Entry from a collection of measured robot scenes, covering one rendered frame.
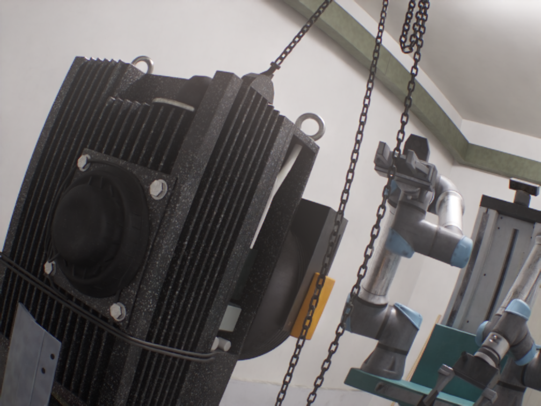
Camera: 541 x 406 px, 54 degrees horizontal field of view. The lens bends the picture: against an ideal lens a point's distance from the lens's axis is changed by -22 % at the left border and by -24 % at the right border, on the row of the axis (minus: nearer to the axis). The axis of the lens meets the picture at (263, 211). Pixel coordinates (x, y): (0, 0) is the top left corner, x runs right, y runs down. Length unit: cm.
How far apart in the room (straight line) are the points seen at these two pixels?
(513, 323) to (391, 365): 61
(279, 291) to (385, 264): 42
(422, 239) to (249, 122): 45
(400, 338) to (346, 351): 217
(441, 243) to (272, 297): 42
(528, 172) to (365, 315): 265
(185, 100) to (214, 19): 160
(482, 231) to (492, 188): 244
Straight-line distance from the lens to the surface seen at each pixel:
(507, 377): 172
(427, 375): 196
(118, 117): 128
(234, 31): 285
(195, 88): 120
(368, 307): 186
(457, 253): 141
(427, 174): 124
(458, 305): 200
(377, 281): 185
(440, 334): 197
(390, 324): 188
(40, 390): 106
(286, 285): 150
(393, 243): 140
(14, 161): 229
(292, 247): 151
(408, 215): 140
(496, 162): 441
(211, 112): 115
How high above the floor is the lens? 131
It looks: 5 degrees up
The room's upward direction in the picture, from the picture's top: 21 degrees clockwise
